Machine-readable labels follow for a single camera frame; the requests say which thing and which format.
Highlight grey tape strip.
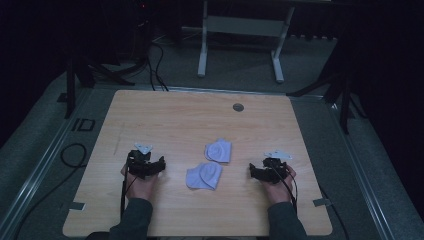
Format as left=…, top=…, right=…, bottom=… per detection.
left=312, top=197, right=333, bottom=208

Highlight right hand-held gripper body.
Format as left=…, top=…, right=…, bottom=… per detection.
left=261, top=149, right=294, bottom=184

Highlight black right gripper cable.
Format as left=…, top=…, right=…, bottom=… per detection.
left=270, top=160, right=299, bottom=215

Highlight person's right hand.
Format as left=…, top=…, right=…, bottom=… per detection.
left=260, top=165, right=298, bottom=205

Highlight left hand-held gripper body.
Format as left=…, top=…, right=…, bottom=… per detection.
left=126, top=143, right=158, bottom=180

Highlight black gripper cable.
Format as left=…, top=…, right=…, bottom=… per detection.
left=270, top=160, right=299, bottom=215
left=119, top=159, right=138, bottom=220

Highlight black floor cables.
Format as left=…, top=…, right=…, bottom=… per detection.
left=145, top=40, right=170, bottom=92

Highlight white metal desk frame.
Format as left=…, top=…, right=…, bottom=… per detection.
left=197, top=0, right=296, bottom=84

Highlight black tripod stand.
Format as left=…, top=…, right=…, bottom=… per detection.
left=285, top=33, right=368, bottom=135
left=64, top=18, right=150, bottom=120

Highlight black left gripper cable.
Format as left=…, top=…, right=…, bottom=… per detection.
left=119, top=159, right=138, bottom=220

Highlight black looped floor cable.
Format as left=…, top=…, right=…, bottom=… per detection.
left=12, top=142, right=88, bottom=240

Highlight person's left hand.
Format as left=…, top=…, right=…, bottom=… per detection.
left=120, top=164, right=160, bottom=202

